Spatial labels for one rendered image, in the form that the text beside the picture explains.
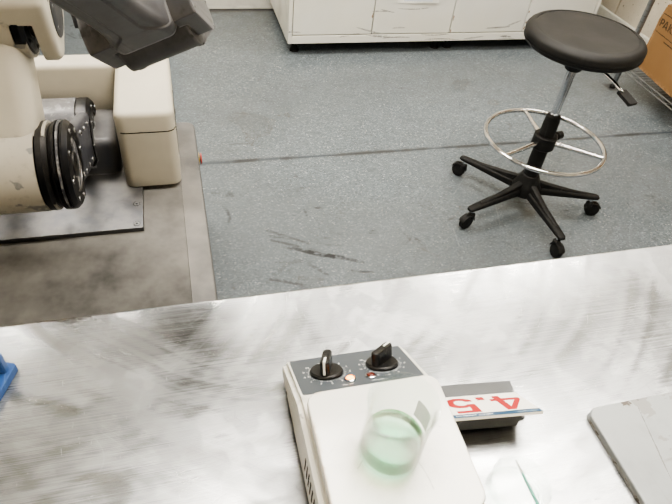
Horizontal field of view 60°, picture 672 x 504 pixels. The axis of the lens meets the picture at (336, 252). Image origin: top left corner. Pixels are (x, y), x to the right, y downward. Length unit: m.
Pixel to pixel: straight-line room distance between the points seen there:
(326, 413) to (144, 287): 0.80
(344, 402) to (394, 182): 1.69
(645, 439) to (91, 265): 1.05
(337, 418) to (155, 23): 0.37
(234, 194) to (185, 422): 1.49
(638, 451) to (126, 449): 0.49
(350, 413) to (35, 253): 0.99
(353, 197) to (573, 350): 1.42
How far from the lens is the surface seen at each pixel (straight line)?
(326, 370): 0.55
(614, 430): 0.67
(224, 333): 0.66
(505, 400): 0.63
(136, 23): 0.55
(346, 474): 0.48
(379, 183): 2.13
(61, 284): 1.29
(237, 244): 1.84
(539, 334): 0.72
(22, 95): 1.18
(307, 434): 0.51
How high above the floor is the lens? 1.27
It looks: 44 degrees down
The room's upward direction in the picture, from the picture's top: 7 degrees clockwise
